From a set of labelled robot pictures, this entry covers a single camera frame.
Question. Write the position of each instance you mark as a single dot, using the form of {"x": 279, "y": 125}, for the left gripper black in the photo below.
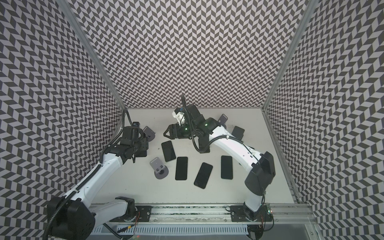
{"x": 144, "y": 144}

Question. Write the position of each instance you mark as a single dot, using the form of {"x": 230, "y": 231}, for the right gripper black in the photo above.
{"x": 173, "y": 131}

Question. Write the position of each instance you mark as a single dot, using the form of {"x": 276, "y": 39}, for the white-edged phone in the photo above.
{"x": 181, "y": 169}

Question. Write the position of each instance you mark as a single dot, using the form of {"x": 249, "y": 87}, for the black folding stand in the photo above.
{"x": 204, "y": 145}
{"x": 238, "y": 132}

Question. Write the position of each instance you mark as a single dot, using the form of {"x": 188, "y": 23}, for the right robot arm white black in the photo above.
{"x": 203, "y": 133}

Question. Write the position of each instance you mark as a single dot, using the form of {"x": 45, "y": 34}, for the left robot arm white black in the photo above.
{"x": 71, "y": 216}

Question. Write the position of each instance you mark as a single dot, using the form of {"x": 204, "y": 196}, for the round grey stand back left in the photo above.
{"x": 150, "y": 134}

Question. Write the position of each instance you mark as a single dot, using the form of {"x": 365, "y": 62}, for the round grey stand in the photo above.
{"x": 150, "y": 134}
{"x": 222, "y": 120}
{"x": 160, "y": 170}

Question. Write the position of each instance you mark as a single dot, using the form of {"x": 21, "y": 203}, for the round grey stand front left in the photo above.
{"x": 160, "y": 170}

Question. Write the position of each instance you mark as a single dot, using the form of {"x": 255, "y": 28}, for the round grey stand back right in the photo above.
{"x": 222, "y": 120}

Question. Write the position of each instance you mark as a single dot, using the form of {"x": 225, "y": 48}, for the white ventilation grille strip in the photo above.
{"x": 196, "y": 230}

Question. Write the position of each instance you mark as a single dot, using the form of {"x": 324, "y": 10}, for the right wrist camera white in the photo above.
{"x": 179, "y": 116}

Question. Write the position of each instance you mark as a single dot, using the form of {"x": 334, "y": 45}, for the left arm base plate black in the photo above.
{"x": 143, "y": 213}

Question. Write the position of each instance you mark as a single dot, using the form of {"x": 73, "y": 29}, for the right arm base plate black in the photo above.
{"x": 241, "y": 213}

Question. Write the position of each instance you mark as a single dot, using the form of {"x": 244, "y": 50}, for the aluminium mounting rail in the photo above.
{"x": 217, "y": 214}

